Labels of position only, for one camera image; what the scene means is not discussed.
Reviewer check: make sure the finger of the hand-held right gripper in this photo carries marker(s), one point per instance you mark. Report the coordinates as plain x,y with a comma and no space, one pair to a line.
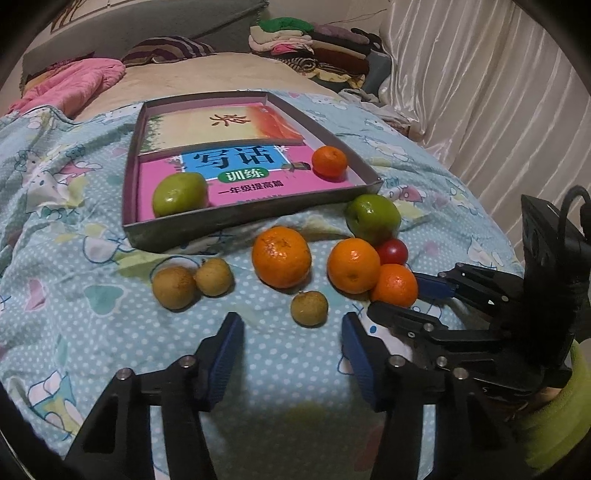
392,314
434,286

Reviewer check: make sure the pink quilt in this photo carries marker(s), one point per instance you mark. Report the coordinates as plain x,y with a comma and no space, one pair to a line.
69,78

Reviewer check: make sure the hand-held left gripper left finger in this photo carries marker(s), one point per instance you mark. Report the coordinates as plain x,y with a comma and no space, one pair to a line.
226,350

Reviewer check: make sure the wall poster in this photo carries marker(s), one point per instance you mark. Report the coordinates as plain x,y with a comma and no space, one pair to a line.
78,11

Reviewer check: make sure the small mandarin orange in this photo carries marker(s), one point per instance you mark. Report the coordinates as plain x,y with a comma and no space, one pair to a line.
329,161
395,286

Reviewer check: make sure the person's right forearm green sleeve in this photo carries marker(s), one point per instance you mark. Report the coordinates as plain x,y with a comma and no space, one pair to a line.
563,415

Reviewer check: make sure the light blue cartoon printed blanket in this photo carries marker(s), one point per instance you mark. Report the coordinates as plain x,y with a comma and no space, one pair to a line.
92,277

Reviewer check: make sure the red cherry tomato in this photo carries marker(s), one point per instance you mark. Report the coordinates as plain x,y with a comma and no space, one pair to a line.
395,251

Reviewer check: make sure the beige bed sheet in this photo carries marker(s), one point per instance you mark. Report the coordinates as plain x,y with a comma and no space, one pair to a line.
231,74

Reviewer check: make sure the brown longan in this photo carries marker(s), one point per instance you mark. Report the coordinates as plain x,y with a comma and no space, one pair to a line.
174,287
309,308
214,277

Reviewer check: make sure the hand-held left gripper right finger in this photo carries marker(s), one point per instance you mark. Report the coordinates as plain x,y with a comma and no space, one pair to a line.
358,360

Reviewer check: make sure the grey bed headboard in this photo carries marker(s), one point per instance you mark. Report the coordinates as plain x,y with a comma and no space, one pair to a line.
138,23

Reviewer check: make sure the shallow grey cardboard box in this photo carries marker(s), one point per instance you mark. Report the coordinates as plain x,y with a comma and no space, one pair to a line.
207,226

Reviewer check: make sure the green jujube fruit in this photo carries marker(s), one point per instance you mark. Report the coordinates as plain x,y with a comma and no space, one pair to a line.
371,217
180,196

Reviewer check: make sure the white satin curtain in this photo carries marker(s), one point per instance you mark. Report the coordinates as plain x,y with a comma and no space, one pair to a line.
461,92

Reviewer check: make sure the white crumpled cloth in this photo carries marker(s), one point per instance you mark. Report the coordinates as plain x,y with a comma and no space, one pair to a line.
364,97

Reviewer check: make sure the pink workbook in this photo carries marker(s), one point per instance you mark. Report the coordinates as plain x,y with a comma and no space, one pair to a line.
240,196

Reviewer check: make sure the large mandarin orange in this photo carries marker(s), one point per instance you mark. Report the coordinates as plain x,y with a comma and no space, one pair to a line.
281,256

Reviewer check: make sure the cream and orange book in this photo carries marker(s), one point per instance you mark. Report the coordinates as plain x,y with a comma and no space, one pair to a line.
194,129

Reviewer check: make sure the striped pillow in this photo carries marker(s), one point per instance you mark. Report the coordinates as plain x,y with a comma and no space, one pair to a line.
171,48

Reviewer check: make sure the stack of folded clothes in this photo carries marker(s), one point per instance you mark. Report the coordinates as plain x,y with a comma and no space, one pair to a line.
332,46

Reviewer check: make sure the grey blue cushion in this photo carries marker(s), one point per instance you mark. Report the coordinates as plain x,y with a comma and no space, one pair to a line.
376,74

